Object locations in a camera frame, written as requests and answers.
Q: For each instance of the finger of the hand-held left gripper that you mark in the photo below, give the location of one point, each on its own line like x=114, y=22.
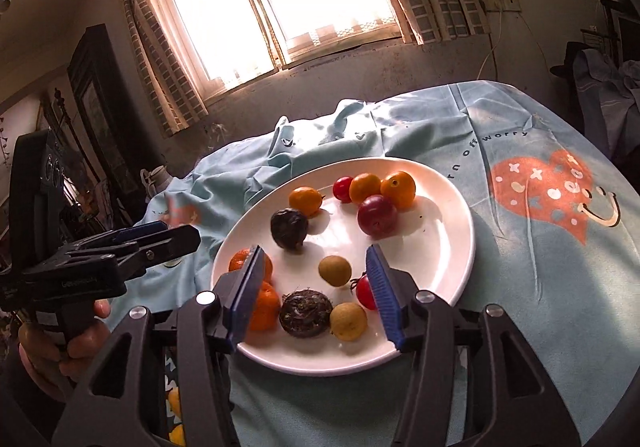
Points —
x=140, y=230
x=165, y=247

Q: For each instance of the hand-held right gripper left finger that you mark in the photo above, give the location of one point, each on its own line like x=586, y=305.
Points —
x=245, y=297

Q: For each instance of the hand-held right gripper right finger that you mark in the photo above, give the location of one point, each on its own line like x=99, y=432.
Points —
x=385, y=297

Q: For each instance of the red cherry tomato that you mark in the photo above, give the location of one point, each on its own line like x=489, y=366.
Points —
x=365, y=291
x=343, y=188

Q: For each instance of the orange tangerine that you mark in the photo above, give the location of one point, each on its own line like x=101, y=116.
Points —
x=265, y=309
x=239, y=261

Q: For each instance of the wrinkled dark passion fruit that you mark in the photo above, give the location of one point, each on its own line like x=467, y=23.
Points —
x=305, y=313

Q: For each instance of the white plate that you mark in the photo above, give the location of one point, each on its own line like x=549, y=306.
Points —
x=425, y=237

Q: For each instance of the dark red plum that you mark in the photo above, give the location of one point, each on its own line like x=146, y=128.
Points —
x=377, y=214

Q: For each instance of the large yellow citrus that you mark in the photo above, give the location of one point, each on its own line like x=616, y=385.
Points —
x=398, y=189

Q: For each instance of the small yellow citrus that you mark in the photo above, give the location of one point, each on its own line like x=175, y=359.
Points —
x=365, y=187
x=305, y=200

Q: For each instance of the person's left forearm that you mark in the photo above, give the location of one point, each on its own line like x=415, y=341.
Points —
x=25, y=407

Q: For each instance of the person's left hand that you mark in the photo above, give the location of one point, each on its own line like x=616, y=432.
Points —
x=80, y=352

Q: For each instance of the white kettle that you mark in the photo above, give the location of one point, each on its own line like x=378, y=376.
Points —
x=157, y=177

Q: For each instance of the dark wooden cabinet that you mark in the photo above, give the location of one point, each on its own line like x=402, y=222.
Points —
x=95, y=92

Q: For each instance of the light blue printed blanket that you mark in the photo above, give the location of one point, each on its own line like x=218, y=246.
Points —
x=525, y=302

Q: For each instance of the black hat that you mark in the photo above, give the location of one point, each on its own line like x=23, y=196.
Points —
x=575, y=59

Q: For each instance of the pile of clothes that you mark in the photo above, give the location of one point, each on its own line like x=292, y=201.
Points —
x=610, y=92

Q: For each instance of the dark monitor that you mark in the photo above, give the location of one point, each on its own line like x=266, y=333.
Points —
x=627, y=32

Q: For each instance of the wall socket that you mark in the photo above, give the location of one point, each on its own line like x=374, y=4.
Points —
x=500, y=2

